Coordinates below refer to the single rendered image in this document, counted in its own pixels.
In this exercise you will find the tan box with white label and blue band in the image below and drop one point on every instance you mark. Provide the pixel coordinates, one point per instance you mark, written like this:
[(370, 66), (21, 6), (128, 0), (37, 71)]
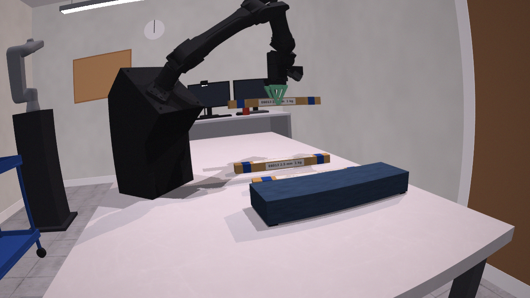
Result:
[(262, 179)]

